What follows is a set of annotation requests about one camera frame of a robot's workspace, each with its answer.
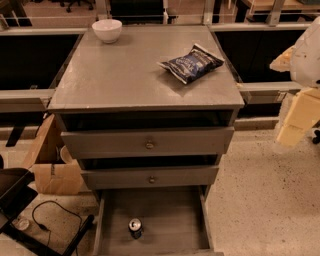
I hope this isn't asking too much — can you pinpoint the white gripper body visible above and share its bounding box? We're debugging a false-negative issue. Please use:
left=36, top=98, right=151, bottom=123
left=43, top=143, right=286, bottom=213
left=284, top=88, right=320, bottom=131

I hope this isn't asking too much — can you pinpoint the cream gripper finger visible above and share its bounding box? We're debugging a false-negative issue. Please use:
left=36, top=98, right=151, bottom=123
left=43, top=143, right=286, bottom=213
left=276, top=125, right=304, bottom=147
left=269, top=46, right=294, bottom=72

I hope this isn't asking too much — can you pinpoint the blue pepsi can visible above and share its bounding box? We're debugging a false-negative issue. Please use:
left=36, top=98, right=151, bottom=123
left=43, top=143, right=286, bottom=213
left=128, top=218, right=143, bottom=239

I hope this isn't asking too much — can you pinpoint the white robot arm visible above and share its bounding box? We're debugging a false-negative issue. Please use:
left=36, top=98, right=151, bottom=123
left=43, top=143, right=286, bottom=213
left=269, top=17, right=320, bottom=147

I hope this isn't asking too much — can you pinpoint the grey top drawer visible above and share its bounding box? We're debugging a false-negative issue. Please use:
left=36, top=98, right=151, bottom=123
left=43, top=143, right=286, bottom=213
left=61, top=127, right=234, bottom=160

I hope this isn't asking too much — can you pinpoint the grey middle drawer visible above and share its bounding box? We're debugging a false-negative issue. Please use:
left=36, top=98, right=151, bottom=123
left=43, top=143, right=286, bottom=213
left=81, top=166, right=219, bottom=190

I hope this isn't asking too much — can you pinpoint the grey drawer cabinet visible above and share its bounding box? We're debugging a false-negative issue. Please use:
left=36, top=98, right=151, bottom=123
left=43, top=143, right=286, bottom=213
left=47, top=25, right=245, bottom=256

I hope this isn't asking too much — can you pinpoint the brass top drawer knob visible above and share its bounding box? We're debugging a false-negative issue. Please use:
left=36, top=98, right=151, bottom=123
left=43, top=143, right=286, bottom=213
left=145, top=140, right=154, bottom=150

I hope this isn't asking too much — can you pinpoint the brass drawer knob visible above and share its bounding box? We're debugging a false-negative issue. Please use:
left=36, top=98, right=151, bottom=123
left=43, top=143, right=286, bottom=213
left=148, top=176, right=156, bottom=184
left=145, top=140, right=154, bottom=150

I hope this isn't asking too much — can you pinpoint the grey open bottom drawer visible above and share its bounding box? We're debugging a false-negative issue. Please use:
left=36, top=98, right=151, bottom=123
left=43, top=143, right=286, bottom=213
left=93, top=186, right=224, bottom=256

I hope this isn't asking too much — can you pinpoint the brass middle drawer knob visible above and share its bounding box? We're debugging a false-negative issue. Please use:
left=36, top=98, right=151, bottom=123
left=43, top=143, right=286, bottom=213
left=148, top=176, right=156, bottom=184

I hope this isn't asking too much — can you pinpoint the dark blue chip bag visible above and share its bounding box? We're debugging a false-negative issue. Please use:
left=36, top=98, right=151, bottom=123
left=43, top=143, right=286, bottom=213
left=158, top=44, right=224, bottom=85

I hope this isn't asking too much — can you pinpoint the white ceramic bowl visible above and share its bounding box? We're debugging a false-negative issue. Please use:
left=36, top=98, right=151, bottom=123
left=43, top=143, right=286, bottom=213
left=92, top=19, right=122, bottom=43

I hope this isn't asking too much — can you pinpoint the black office chair base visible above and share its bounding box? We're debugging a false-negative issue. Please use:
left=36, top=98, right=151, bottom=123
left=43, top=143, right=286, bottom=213
left=58, top=0, right=94, bottom=13

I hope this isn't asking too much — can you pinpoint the brown cardboard box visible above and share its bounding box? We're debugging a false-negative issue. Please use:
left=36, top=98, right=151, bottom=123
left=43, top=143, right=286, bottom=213
left=22, top=115, right=83, bottom=195

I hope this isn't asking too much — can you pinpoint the small clear glass dish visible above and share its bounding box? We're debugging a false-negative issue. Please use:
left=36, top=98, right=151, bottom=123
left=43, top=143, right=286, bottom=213
left=13, top=217, right=30, bottom=231

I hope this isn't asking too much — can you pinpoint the black cable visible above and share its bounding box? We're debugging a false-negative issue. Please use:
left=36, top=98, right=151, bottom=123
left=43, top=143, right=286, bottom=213
left=31, top=200, right=84, bottom=256

